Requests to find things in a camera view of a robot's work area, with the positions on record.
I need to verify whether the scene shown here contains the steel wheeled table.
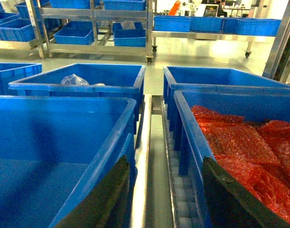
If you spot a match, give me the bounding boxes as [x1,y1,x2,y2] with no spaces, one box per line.
[152,31,275,57]

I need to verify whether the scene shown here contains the blue crate on cart left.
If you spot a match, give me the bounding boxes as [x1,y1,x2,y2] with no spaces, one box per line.
[54,21,95,45]

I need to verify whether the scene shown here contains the blue crate far right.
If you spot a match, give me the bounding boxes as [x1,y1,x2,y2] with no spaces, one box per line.
[163,66,290,124]

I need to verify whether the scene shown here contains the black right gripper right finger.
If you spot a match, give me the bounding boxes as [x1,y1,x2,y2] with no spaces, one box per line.
[202,157,290,228]

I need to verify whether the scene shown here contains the blue crate on left rack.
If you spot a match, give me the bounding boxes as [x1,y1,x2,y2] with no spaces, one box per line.
[0,19,35,42]

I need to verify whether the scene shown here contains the blue crate far left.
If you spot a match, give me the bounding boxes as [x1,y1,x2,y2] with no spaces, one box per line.
[0,62,42,95]

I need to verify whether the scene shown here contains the steel wheeled shelf cart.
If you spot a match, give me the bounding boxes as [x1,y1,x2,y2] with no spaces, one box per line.
[26,0,156,65]

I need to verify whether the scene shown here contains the blue crate on cart right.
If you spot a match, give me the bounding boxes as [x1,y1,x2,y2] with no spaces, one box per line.
[112,21,146,48]

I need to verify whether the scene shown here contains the steel roller shelf rack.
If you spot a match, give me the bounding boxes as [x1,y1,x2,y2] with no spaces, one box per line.
[129,95,206,228]

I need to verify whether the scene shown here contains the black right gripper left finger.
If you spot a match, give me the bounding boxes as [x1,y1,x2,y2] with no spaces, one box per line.
[55,155,130,228]

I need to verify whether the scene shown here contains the clear plastic bag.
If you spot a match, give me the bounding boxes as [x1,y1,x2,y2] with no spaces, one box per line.
[61,74,89,86]

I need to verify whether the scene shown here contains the blue crate with clear bag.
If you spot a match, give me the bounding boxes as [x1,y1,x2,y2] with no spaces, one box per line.
[9,63,145,124]

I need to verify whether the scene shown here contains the blue crate with red bags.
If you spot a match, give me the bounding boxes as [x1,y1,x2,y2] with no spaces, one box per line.
[174,90,290,228]

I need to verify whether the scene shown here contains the blue crate on cart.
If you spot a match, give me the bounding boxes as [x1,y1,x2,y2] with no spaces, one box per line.
[54,21,95,45]
[112,21,146,48]

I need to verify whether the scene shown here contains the red plastic bags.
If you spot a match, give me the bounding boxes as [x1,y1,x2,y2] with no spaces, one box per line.
[191,105,290,224]

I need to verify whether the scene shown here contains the large blue plastic crate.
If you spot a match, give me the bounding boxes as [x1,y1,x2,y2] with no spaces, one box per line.
[0,95,136,228]

